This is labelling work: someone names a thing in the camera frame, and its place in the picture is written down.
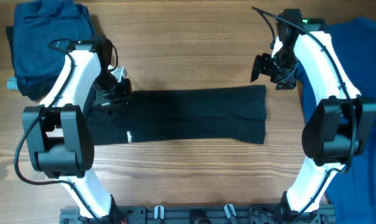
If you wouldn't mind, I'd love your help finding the right black cable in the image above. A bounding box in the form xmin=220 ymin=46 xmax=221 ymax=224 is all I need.
xmin=251 ymin=6 xmax=358 ymax=215

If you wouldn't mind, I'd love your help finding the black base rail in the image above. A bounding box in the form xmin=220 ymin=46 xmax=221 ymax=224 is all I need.
xmin=59 ymin=204 xmax=337 ymax=224

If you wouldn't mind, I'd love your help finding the left black cable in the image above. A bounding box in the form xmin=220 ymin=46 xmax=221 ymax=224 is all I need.
xmin=13 ymin=39 xmax=101 ymax=223

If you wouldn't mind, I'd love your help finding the blue t-shirt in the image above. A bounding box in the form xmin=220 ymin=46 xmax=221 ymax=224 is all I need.
xmin=285 ymin=19 xmax=376 ymax=223

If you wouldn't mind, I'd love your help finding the black cable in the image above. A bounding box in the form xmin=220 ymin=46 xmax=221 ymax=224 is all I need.
xmin=13 ymin=39 xmax=101 ymax=223
xmin=251 ymin=6 xmax=358 ymax=215

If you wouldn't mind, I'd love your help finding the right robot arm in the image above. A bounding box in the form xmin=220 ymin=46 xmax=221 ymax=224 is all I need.
xmin=250 ymin=8 xmax=376 ymax=222

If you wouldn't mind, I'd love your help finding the black t-shirt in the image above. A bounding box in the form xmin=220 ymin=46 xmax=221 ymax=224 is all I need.
xmin=86 ymin=85 xmax=267 ymax=145

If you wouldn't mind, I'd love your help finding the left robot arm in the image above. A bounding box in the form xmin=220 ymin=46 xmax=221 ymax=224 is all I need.
xmin=14 ymin=35 xmax=131 ymax=223

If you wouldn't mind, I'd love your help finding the folded blue denim shirt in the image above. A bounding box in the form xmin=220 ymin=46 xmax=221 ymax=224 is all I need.
xmin=12 ymin=0 xmax=96 ymax=87

